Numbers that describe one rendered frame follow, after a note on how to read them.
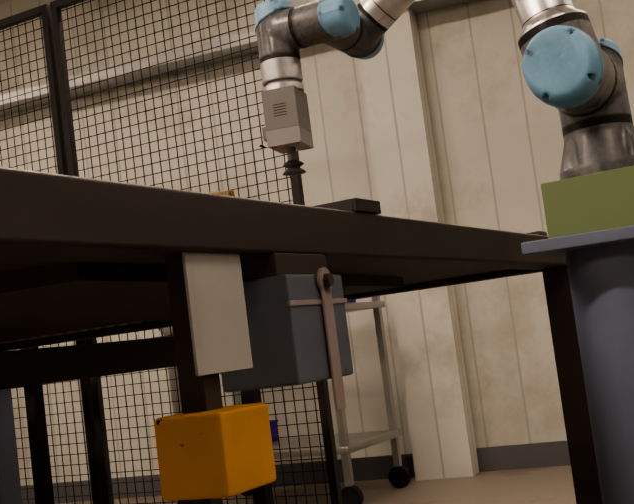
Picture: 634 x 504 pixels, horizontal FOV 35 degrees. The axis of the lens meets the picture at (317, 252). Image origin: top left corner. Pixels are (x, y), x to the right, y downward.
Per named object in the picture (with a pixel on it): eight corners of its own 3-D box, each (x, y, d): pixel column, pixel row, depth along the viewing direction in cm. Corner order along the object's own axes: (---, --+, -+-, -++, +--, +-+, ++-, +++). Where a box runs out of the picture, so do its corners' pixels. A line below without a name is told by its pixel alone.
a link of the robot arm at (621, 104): (639, 120, 175) (625, 44, 177) (622, 107, 163) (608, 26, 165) (570, 136, 181) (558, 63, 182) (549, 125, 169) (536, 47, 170)
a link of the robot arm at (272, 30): (283, -8, 183) (243, 5, 187) (291, 52, 182) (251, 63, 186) (304, 3, 190) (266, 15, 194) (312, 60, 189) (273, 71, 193)
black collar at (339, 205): (381, 213, 138) (379, 201, 139) (357, 210, 132) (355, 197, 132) (332, 222, 142) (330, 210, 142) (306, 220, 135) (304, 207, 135)
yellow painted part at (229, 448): (278, 481, 102) (250, 248, 104) (230, 498, 94) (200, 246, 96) (212, 485, 106) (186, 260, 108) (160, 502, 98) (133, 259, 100)
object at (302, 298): (369, 402, 120) (349, 250, 122) (313, 417, 108) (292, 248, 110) (286, 410, 125) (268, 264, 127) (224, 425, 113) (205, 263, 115)
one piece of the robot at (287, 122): (259, 85, 193) (269, 169, 192) (243, 74, 185) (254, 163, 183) (308, 75, 191) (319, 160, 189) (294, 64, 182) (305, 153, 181)
